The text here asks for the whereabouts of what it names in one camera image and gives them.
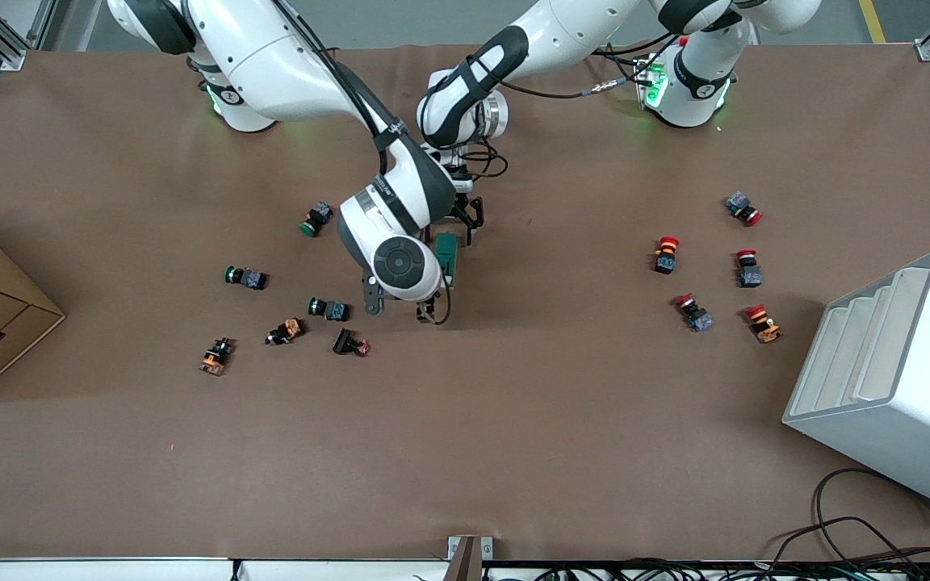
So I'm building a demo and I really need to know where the red pushbutton with orange body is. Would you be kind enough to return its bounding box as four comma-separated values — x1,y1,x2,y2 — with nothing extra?
744,303,783,345

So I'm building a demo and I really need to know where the red pushbutton with orange stripes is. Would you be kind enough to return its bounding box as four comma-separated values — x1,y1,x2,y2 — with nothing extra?
652,236,681,276

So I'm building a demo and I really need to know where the black cable bundle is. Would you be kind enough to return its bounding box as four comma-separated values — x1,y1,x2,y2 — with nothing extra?
481,557,930,581

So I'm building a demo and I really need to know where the black pushbutton with red lens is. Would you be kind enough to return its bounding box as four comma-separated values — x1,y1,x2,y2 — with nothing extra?
332,327,371,358

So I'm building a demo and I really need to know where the black looped cable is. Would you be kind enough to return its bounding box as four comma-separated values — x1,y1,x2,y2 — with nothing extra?
764,468,930,566

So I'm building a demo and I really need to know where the black pushbutton with orange body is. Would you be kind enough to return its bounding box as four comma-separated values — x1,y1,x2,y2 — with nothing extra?
265,318,306,347
199,337,237,377

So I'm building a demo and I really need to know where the green load switch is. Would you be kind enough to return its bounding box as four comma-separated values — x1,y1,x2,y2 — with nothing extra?
435,232,463,290

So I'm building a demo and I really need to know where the red pushbutton with grey body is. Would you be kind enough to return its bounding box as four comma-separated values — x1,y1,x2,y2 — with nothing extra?
735,249,763,289
672,294,714,333
725,191,765,228

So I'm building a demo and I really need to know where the metal table edge bracket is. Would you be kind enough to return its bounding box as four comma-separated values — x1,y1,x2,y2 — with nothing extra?
447,535,494,581

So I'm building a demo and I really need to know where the white slotted organizer box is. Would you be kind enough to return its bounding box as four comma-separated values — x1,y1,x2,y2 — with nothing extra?
782,249,930,520

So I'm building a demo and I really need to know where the white table edge rail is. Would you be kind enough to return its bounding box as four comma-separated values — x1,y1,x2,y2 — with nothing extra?
0,557,450,581

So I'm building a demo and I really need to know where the green pushbutton with grey body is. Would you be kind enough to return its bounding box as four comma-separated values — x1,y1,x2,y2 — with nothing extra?
307,297,351,322
300,201,334,238
224,265,269,291

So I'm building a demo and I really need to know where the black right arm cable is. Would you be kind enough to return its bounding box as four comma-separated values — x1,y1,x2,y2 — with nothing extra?
271,0,451,326

